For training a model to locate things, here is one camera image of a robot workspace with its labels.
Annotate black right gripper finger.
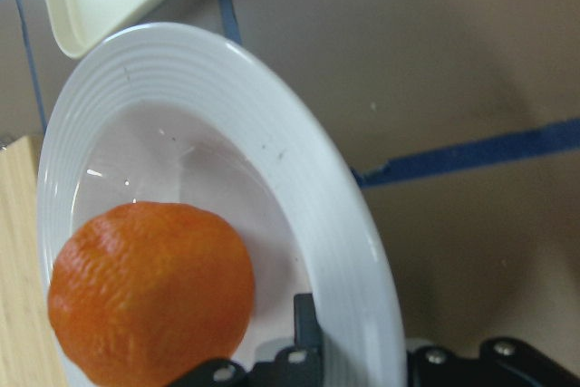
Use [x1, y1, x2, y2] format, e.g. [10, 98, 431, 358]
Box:
[293, 293, 324, 351]

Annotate orange fruit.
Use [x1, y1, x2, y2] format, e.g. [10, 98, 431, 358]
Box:
[47, 202, 255, 386]

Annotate white round plate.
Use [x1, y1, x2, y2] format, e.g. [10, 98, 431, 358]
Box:
[37, 24, 407, 386]

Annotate bamboo cutting board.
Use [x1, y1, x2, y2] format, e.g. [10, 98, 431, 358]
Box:
[1, 135, 68, 386]

